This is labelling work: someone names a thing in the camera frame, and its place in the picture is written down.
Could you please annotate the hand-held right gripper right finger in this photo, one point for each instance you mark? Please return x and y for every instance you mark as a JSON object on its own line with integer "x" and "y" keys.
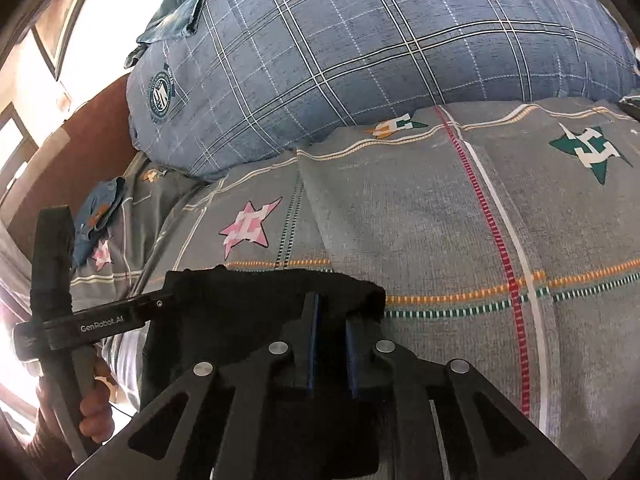
{"x": 352, "y": 357}

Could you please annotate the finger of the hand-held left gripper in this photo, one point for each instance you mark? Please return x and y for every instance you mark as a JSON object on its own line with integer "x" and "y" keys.
{"x": 156, "y": 305}

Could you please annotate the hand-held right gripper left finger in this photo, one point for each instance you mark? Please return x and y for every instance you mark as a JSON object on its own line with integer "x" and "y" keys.
{"x": 312, "y": 342}

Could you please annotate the black pants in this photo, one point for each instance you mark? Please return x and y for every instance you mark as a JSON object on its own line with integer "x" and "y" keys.
{"x": 225, "y": 310}

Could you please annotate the person's left forearm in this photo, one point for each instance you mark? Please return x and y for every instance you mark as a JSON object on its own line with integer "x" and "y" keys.
{"x": 45, "y": 455}

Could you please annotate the person's left hand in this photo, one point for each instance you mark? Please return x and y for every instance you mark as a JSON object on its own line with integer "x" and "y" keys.
{"x": 97, "y": 410}

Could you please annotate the light grey striped-hem cloth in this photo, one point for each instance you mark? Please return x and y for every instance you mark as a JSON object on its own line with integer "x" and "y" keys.
{"x": 122, "y": 360}

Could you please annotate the denim cloth with brown patch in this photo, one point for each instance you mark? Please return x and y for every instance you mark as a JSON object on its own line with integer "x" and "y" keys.
{"x": 97, "y": 210}

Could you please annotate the dark brown wooden headboard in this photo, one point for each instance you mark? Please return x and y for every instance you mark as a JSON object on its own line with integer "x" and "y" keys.
{"x": 75, "y": 150}

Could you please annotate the grey star-print bedsheet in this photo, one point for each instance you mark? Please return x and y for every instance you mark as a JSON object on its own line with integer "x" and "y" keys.
{"x": 425, "y": 210}

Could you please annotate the faded denim cloth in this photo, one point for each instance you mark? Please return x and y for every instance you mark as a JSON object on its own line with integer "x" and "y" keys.
{"x": 175, "y": 20}

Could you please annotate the blue plaid quilt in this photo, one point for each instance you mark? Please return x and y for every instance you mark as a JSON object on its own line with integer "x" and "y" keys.
{"x": 375, "y": 35}

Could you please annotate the dark cloth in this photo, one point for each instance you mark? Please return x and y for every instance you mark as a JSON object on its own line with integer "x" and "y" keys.
{"x": 632, "y": 105}

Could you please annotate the wooden window frame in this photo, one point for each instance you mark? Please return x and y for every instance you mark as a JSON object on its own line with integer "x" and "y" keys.
{"x": 44, "y": 47}

